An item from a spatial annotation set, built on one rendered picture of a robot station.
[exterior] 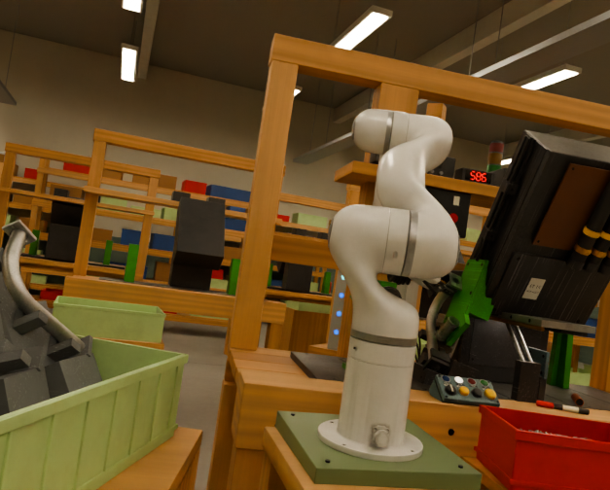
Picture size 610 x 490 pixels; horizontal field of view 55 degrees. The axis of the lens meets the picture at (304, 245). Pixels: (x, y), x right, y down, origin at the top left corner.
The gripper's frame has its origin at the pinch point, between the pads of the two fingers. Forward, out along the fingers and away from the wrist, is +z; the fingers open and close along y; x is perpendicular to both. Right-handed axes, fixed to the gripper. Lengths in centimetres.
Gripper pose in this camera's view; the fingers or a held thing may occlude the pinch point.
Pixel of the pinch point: (448, 284)
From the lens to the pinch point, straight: 181.7
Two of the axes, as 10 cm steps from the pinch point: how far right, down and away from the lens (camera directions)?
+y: 1.6, -6.3, 7.6
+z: 8.7, 4.6, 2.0
